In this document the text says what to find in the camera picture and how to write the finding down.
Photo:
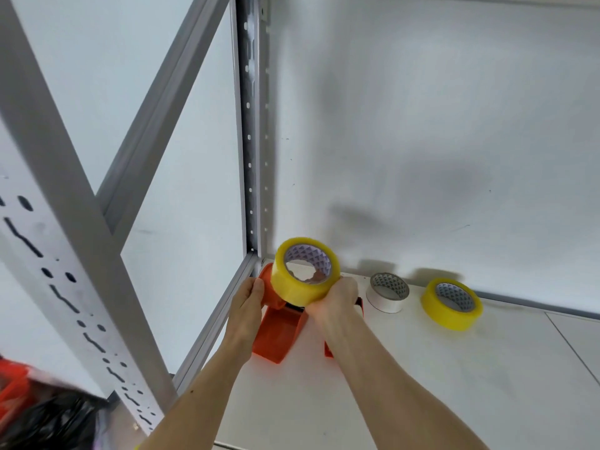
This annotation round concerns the black plastic bag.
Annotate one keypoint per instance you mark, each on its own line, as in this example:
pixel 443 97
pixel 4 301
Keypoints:
pixel 51 424

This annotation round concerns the grey diagonal rack brace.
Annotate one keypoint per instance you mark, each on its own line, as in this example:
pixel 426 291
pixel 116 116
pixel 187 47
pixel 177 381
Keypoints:
pixel 164 103

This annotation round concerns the orange tape dispenser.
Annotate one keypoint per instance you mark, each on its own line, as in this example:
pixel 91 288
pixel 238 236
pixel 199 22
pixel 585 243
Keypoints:
pixel 276 335

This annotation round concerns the grey rack back rail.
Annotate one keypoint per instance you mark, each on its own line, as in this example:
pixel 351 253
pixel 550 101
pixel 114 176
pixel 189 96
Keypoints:
pixel 539 306

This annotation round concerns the person's right hand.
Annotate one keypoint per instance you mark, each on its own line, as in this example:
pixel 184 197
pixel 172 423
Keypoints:
pixel 338 302

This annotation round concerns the grey slotted rack upright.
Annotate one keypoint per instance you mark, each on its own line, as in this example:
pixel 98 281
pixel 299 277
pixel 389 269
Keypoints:
pixel 253 135

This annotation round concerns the grey rack side rail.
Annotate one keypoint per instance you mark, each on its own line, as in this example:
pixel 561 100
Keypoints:
pixel 211 332

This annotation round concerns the person's left forearm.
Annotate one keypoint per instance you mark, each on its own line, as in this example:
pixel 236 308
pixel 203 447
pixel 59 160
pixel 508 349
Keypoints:
pixel 197 398

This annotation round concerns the person's left hand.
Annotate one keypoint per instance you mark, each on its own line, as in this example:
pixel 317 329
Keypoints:
pixel 241 316

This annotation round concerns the person's right thumb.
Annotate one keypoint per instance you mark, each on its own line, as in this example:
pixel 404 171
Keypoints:
pixel 317 308

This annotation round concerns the yellow packing tape roll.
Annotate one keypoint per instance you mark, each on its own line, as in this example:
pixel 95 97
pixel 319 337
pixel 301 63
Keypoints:
pixel 290 286
pixel 447 316

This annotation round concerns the red plastic object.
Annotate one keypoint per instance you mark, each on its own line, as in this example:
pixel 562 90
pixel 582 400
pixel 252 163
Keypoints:
pixel 13 386

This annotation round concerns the person's left thumb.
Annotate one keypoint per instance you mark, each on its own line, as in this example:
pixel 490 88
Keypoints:
pixel 258 289

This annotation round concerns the person's right forearm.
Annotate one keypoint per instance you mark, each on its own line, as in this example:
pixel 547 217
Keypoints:
pixel 393 393

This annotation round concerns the white tape roll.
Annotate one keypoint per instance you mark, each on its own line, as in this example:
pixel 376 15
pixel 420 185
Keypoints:
pixel 382 302

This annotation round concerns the grey perforated rack upright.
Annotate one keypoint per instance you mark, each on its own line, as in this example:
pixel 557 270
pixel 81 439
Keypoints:
pixel 70 238

